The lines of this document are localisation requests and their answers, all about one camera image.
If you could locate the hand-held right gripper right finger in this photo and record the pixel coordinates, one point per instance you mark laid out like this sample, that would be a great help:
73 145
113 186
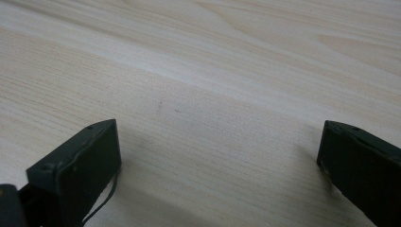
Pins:
362 170

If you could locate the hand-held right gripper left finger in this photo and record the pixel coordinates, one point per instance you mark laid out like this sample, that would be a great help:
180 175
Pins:
85 170

